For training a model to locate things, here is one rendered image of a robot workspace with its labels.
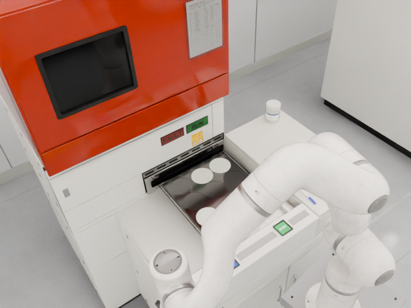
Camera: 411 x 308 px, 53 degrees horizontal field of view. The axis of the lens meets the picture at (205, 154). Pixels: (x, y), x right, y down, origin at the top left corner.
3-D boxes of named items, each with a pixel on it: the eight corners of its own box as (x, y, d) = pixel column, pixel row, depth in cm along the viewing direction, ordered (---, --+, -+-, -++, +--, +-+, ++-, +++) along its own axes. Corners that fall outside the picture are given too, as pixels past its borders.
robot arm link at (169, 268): (201, 304, 93) (187, 271, 99) (194, 272, 84) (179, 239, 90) (166, 319, 91) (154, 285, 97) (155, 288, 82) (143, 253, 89)
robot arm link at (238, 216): (296, 245, 80) (193, 338, 87) (258, 190, 91) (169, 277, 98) (273, 233, 74) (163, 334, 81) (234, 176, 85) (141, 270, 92)
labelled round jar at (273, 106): (262, 118, 206) (263, 102, 200) (273, 112, 209) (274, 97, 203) (271, 124, 202) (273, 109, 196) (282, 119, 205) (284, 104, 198)
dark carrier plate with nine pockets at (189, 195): (161, 184, 186) (161, 184, 186) (222, 153, 200) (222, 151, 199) (205, 235, 165) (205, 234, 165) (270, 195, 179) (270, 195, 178)
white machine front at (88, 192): (71, 231, 179) (42, 167, 151) (221, 152, 211) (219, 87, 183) (74, 236, 177) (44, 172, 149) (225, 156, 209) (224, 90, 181)
